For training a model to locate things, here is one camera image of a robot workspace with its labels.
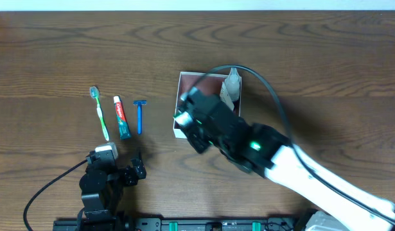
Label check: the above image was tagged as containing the white cosmetic tube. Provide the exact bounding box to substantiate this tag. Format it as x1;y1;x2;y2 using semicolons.
220;82;234;111

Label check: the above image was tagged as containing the clear spray bottle dark liquid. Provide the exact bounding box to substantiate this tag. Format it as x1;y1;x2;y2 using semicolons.
224;67;241;102

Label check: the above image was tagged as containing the green white toothbrush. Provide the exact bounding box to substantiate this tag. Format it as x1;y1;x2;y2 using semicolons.
89;86;110;141

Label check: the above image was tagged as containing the green white soap packet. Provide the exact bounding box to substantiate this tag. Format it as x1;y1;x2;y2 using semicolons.
173;112;193;127

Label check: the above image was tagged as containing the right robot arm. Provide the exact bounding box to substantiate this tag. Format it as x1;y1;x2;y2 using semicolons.
174;87;395;230

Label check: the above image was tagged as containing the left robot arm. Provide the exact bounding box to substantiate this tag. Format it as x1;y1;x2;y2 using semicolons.
79;150;146;228

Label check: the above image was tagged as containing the white box with pink interior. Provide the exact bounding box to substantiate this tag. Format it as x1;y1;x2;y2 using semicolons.
173;72;241;139

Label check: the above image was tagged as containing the red green toothpaste tube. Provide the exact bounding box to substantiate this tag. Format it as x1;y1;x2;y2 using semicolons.
113;96;131;140

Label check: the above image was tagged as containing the blue disposable razor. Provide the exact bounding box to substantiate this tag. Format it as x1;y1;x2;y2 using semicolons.
133;100;147;135

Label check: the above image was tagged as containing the black right cable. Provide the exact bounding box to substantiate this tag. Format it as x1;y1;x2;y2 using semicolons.
192;64;395;225

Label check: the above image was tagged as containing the black cable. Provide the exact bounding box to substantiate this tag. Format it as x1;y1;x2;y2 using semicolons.
192;64;395;225
22;159;89;231

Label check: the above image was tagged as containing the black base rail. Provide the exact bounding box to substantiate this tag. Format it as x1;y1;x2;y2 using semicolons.
53;216;297;231

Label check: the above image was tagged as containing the black left cable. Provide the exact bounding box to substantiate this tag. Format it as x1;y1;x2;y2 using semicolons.
22;159;89;231

